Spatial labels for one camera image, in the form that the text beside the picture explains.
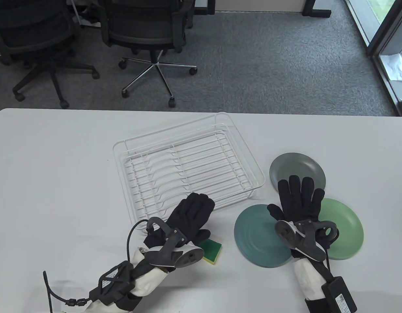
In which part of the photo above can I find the teal plate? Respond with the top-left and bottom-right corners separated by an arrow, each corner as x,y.
234,204 -> 293,268

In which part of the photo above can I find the grey plate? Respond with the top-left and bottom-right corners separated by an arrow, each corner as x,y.
270,152 -> 326,196

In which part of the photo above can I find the thin black cable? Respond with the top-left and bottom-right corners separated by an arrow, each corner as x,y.
126,219 -> 149,261

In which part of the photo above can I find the black forearm strap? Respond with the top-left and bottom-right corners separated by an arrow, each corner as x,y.
305,295 -> 328,313
116,292 -> 143,312

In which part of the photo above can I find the black braided cable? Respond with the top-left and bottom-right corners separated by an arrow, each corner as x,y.
43,271 -> 91,313

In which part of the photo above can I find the black desk foot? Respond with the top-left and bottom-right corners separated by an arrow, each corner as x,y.
194,0 -> 216,15
302,0 -> 332,17

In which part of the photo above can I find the black window frame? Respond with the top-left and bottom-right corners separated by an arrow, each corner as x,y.
344,0 -> 402,117

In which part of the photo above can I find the white wire dish rack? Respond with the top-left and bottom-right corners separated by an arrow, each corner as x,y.
112,112 -> 266,234

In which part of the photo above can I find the light green plate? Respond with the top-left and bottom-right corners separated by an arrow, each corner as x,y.
318,198 -> 364,260

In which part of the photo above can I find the black office chair chrome base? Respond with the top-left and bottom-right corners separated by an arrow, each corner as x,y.
98,0 -> 198,108

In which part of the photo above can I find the black forearm battery box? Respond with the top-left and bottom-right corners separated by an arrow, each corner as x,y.
90,261 -> 135,306
321,276 -> 358,313

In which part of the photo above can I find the person's left hand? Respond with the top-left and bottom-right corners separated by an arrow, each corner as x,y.
144,192 -> 215,249

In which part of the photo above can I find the black office chair left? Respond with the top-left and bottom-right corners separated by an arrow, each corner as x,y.
0,0 -> 100,110

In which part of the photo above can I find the yellow green sponge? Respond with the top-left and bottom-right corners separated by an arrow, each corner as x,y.
201,239 -> 223,265

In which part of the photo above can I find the person's left forearm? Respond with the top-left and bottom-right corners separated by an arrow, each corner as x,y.
87,246 -> 170,313

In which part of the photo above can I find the white paper sheet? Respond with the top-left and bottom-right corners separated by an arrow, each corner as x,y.
380,53 -> 402,81

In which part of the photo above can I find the person's right hand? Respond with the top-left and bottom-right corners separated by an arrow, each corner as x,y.
267,175 -> 332,252

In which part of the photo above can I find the grey white hand controller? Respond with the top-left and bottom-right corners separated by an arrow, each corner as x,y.
275,219 -> 339,261
145,218 -> 205,268

